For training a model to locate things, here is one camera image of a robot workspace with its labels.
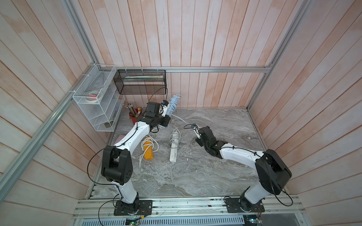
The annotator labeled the grey power strip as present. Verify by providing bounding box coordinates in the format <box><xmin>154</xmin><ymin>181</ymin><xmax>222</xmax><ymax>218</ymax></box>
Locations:
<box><xmin>166</xmin><ymin>94</ymin><xmax>182</xmax><ymax>117</ymax></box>

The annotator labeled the white power strip cord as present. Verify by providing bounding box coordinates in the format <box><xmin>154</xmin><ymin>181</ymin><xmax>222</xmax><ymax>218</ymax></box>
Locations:
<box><xmin>169</xmin><ymin>126</ymin><xmax>182</xmax><ymax>147</ymax></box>

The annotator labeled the white power strip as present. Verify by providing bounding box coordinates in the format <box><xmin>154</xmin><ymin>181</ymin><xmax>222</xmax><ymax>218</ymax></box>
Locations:
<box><xmin>170</xmin><ymin>129</ymin><xmax>181</xmax><ymax>163</ymax></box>

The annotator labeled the white cord of yellow strip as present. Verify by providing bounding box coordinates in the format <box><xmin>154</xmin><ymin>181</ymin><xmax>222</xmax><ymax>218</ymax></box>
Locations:
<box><xmin>138</xmin><ymin>135</ymin><xmax>159</xmax><ymax>169</ymax></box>

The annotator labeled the yellow power strip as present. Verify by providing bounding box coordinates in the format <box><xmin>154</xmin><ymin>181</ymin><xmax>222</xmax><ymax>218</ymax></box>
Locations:
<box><xmin>142</xmin><ymin>140</ymin><xmax>154</xmax><ymax>161</ymax></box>

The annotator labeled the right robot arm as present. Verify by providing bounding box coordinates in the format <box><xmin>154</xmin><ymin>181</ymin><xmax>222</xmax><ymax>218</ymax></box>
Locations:
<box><xmin>192</xmin><ymin>124</ymin><xmax>292</xmax><ymax>213</ymax></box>

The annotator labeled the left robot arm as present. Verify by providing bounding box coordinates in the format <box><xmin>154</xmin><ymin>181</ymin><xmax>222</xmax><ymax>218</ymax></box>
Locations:
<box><xmin>101</xmin><ymin>101</ymin><xmax>170</xmax><ymax>216</ymax></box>

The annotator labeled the red metal pencil cup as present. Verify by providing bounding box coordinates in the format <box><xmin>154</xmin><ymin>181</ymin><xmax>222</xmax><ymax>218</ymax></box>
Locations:
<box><xmin>129</xmin><ymin>112</ymin><xmax>139</xmax><ymax>125</ymax></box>

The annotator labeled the pencils and pens bundle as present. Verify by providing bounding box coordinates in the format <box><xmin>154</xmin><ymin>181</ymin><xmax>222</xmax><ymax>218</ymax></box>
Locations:
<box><xmin>126</xmin><ymin>103</ymin><xmax>142</xmax><ymax>118</ymax></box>

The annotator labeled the pink case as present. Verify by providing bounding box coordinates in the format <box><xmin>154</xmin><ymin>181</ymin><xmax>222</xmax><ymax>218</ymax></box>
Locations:
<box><xmin>114</xmin><ymin>135</ymin><xmax>125</xmax><ymax>146</ymax></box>

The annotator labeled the tape roll on shelf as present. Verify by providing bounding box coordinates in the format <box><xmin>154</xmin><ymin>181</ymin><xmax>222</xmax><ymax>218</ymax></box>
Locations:
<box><xmin>84</xmin><ymin>90</ymin><xmax>102</xmax><ymax>103</ymax></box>

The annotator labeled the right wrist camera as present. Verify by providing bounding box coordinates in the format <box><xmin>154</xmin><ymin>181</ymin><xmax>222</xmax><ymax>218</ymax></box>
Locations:
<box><xmin>191</xmin><ymin>123</ymin><xmax>200</xmax><ymax>132</ymax></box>

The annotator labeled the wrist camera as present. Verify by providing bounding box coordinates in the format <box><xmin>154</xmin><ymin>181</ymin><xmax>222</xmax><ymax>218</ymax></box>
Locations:
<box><xmin>191</xmin><ymin>123</ymin><xmax>200</xmax><ymax>132</ymax></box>
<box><xmin>161</xmin><ymin>100</ymin><xmax>169</xmax><ymax>117</ymax></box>

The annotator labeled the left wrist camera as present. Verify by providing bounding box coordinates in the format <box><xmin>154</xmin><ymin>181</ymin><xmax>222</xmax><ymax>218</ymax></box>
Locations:
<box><xmin>161</xmin><ymin>100</ymin><xmax>169</xmax><ymax>117</ymax></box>

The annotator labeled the black mesh wall basket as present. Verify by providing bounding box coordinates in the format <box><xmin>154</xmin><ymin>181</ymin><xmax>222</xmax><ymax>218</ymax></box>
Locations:
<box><xmin>113</xmin><ymin>69</ymin><xmax>167</xmax><ymax>95</ymax></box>

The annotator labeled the white wire mesh shelf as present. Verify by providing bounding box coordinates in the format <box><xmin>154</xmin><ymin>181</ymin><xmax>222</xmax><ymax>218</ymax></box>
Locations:
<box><xmin>73</xmin><ymin>64</ymin><xmax>124</xmax><ymax>132</ymax></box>

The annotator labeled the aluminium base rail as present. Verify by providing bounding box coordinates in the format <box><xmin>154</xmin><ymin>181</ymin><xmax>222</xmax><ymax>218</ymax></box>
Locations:
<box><xmin>70</xmin><ymin>195</ymin><xmax>312</xmax><ymax>226</ymax></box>

